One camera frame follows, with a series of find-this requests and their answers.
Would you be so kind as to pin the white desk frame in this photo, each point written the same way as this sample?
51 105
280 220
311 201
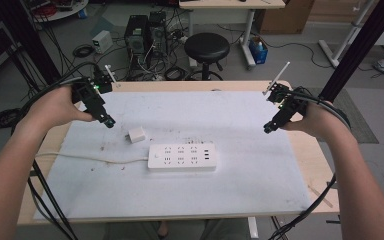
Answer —
343 40

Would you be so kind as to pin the person's left hand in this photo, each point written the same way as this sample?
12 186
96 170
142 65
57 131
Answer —
53 106

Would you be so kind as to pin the person's right hand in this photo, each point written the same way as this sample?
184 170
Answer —
320 121

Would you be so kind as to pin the black metal frame post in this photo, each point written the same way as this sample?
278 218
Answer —
30 40
360 46

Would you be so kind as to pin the grey floor mat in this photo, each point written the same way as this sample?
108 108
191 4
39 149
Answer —
356 123

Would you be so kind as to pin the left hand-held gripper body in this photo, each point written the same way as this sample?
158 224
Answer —
86 88

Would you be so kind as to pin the white charger adapter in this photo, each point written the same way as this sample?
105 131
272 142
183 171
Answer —
136 134

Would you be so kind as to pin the round white table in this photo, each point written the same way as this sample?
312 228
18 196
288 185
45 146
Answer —
63 10

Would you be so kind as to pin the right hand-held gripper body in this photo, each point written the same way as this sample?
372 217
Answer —
291 100

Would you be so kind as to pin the black computer tower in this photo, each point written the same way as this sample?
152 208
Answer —
136 40
157 33

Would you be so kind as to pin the white table mat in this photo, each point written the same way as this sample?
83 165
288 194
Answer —
213 193

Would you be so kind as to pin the white table leg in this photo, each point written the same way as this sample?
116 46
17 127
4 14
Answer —
253 228

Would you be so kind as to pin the white power strip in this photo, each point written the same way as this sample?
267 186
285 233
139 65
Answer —
181 156

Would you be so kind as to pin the black round stool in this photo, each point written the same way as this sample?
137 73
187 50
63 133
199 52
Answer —
206 46

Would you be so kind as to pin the brown cardboard box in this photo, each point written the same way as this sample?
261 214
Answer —
285 16

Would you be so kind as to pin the wooden desk with white legs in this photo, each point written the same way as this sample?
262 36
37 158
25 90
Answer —
230 4

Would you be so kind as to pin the white bench power supply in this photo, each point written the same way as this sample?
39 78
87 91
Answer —
102 41

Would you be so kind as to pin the blue box with bottles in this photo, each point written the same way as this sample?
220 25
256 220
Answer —
258 50

